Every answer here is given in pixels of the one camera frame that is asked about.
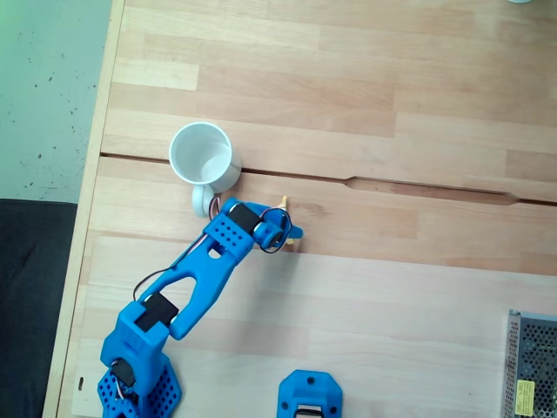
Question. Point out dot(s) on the yellow white sweet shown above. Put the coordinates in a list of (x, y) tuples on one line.
[(283, 201)]

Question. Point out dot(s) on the pale wooden base board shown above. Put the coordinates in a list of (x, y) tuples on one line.
[(348, 326)]

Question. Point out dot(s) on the white mug black lettering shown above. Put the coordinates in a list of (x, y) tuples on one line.
[(191, 148)]

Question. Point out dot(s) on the blue post base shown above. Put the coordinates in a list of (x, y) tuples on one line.
[(311, 392)]

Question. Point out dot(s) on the metal mesh power supply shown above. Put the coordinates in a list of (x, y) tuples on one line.
[(535, 366)]

